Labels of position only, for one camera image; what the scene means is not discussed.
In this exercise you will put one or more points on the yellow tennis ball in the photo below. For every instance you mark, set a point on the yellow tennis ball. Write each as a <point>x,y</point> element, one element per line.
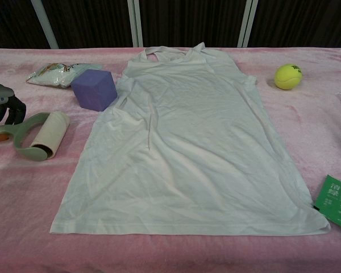
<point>288,76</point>

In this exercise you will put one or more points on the black pleated curtain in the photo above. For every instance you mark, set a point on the black pleated curtain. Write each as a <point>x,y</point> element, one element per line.
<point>187,20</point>

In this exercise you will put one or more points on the white printed snack bag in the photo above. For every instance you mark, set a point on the white printed snack bag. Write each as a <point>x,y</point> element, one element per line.
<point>54,75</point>

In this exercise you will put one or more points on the white sleeveless tank top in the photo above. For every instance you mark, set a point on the white sleeveless tank top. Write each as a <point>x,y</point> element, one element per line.
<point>187,148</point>

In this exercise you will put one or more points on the purple foam cube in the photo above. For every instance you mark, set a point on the purple foam cube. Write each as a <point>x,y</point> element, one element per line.
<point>95,89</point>

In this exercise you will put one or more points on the green tea sachet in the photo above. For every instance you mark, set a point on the green tea sachet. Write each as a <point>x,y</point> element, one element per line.
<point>336,202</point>

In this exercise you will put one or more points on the white frame post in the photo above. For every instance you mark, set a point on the white frame post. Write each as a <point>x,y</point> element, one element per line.
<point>248,22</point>
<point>136,22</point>
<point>45,25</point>

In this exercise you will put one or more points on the pink fleece blanket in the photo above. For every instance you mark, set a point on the pink fleece blanket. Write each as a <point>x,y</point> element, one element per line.
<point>31,213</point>

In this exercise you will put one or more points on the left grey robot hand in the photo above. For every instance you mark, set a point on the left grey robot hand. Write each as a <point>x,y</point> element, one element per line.
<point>5,96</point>

